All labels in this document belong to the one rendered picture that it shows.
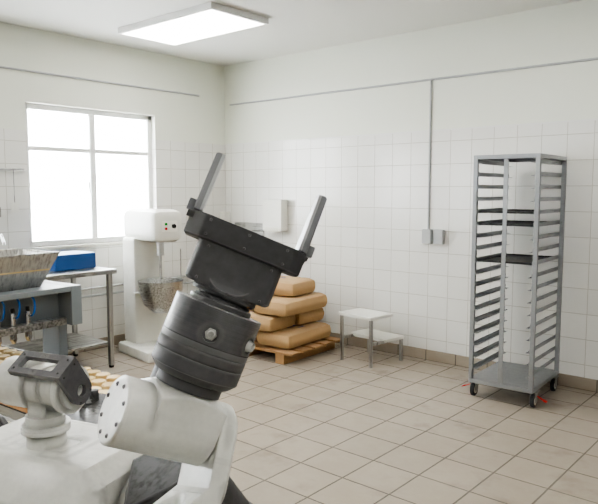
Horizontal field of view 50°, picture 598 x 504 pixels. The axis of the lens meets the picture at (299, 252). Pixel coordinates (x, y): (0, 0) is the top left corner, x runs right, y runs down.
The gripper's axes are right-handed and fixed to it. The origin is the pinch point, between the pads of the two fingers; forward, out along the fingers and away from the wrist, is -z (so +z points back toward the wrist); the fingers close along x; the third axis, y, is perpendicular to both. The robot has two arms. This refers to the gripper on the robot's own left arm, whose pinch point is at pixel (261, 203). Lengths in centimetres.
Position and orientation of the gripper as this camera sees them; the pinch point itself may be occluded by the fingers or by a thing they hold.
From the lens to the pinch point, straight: 64.4
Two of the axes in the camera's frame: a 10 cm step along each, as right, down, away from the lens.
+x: -9.2, -3.7, -1.2
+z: -3.6, 9.3, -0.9
